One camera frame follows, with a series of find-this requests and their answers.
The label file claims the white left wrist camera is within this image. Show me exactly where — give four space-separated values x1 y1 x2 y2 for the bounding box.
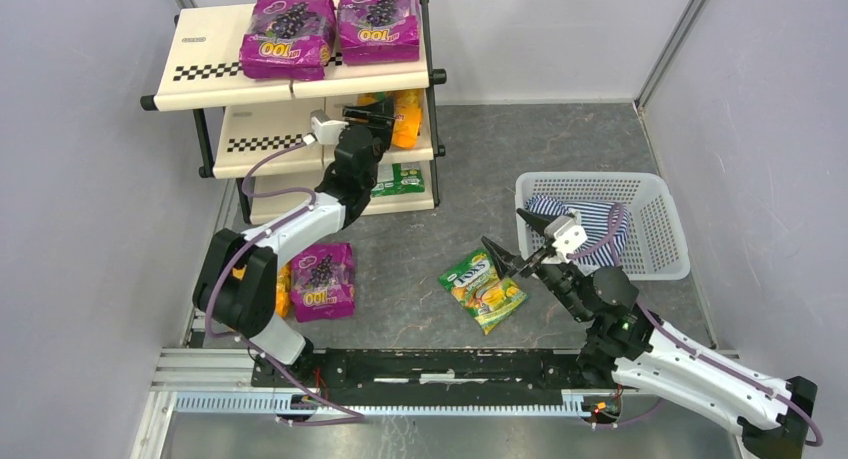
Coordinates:
303 110 348 146

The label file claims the orange mango gummy bag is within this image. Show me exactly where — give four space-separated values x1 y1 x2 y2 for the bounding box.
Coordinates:
356 89 424 149
230 263 291 322

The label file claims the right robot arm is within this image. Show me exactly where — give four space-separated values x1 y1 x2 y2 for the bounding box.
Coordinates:
481 208 824 458

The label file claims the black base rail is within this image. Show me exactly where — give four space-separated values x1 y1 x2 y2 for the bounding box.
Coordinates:
292 349 618 408

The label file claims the green Fox's spring tea bag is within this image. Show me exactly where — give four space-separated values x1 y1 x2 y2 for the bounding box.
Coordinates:
439 248 528 335

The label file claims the purple gummy bag top right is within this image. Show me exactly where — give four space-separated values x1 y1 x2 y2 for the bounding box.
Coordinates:
337 0 421 66

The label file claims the cream three-tier shelf rack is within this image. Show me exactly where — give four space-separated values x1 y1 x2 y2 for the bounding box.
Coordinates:
140 0 447 215

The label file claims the white plastic laundry basket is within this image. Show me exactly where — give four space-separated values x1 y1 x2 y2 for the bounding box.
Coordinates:
515 171 690 281

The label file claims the green Fox's bag on shelf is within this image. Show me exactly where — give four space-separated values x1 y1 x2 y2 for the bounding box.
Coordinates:
371 162 426 197

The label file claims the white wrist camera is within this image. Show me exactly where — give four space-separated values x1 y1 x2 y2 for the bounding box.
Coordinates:
544 215 587 262
303 110 348 146

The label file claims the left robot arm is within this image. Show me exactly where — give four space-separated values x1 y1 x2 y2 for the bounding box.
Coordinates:
192 98 395 366

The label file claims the blue white striped cloth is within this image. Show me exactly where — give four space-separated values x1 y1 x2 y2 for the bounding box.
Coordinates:
524 195 630 274

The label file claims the purple grape gummy bag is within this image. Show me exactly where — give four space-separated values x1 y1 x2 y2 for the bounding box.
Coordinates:
239 0 337 81
290 243 355 323

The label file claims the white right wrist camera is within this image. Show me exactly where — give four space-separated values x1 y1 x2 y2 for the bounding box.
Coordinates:
544 215 587 262

